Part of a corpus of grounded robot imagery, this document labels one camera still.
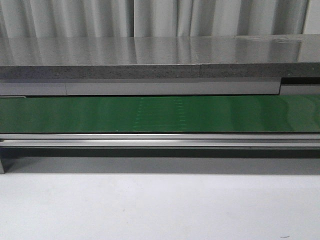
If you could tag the green conveyor belt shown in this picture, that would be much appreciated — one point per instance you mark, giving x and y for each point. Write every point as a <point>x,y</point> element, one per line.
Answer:
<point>161,114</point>

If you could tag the grey stone-edged shelf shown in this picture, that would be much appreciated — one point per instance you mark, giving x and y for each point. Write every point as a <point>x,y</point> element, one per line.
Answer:
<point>168,66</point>

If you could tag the grey pleated curtain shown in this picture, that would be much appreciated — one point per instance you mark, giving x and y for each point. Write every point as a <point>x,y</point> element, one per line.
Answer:
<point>157,18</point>

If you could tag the aluminium conveyor frame rail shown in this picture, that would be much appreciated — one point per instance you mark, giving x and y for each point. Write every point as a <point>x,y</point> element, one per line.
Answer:
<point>186,153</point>

